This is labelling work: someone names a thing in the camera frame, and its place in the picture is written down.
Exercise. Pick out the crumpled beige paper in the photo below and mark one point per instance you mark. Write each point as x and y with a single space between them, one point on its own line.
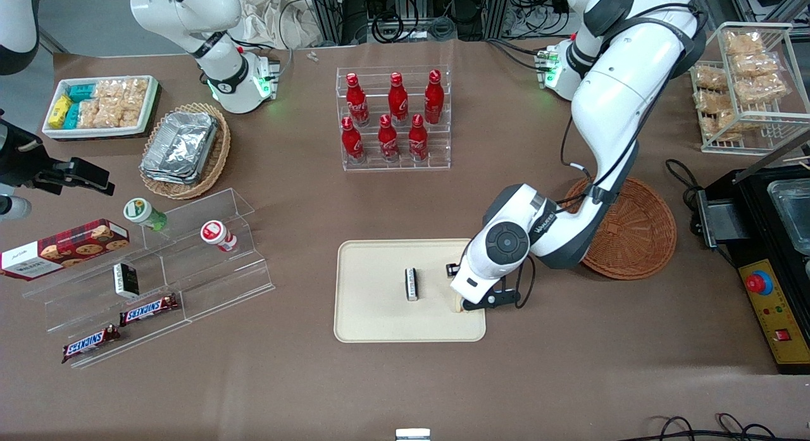
266 20

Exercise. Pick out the small black snack box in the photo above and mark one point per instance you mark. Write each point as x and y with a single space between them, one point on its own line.
126 280

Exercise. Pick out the aluminium profile frame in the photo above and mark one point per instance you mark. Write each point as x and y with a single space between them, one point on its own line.
329 14

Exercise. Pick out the light oval wicker basket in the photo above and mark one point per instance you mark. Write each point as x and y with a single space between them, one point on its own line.
218 156

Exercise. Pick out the black machine with yellow panel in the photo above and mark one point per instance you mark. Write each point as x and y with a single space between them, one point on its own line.
775 327

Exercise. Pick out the small clear plastic piece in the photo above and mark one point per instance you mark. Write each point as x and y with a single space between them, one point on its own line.
312 55

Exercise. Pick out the snickers chocolate bar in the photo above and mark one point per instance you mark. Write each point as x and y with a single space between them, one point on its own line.
149 310
90 343

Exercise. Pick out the brown round wicker basket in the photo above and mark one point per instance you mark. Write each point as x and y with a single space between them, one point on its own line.
633 238

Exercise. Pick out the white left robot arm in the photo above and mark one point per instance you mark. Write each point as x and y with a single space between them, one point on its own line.
607 112

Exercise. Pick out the stacked aluminium foil containers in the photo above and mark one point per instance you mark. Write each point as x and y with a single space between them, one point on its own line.
180 147

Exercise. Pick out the clear acrylic bottle rack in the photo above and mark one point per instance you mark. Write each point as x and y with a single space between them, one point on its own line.
395 166

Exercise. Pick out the teal snack packet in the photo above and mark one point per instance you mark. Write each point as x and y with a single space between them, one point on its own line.
81 92
71 116

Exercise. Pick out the small white black device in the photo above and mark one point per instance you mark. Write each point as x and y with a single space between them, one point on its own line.
412 434

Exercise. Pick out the beige rectangular tray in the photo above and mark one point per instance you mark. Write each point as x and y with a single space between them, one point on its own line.
373 302

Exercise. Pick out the red cola bottle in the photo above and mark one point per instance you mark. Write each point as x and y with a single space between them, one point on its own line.
434 99
352 143
388 142
417 140
398 102
356 102

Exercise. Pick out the red emergency stop button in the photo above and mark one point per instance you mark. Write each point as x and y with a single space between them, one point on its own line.
759 283

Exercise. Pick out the red tartan cookie box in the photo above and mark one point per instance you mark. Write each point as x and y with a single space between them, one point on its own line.
69 248

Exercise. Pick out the small black white snack bar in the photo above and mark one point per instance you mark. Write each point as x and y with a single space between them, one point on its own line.
412 284

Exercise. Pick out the clear glass dish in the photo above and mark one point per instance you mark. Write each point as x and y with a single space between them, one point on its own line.
791 216

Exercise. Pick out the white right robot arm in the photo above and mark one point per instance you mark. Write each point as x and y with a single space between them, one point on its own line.
202 23

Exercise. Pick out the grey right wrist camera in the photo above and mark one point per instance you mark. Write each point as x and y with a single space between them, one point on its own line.
14 208

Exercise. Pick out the clear rice cracker bag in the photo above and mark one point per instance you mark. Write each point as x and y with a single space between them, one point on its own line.
762 88
120 114
745 43
109 90
754 64
718 126
710 78
136 90
90 114
710 101

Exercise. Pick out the yellow snack packet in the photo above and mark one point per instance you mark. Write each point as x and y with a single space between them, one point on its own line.
59 111

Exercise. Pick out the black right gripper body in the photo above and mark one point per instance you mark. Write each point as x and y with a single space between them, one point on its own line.
19 162

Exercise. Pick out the clear acrylic stepped shelf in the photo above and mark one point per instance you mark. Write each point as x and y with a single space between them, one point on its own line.
209 283

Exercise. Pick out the white rectangular snack bin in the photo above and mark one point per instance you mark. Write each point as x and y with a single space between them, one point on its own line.
95 133

